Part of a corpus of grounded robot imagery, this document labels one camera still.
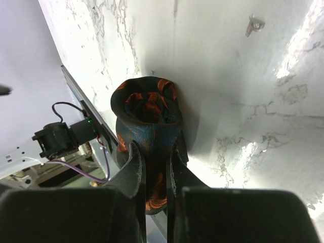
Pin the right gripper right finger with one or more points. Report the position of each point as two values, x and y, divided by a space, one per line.
272 210

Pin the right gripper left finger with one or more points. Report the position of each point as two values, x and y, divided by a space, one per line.
114 212

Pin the black orange floral tie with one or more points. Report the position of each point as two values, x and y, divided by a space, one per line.
148 113

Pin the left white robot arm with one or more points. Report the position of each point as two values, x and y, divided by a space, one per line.
54 141

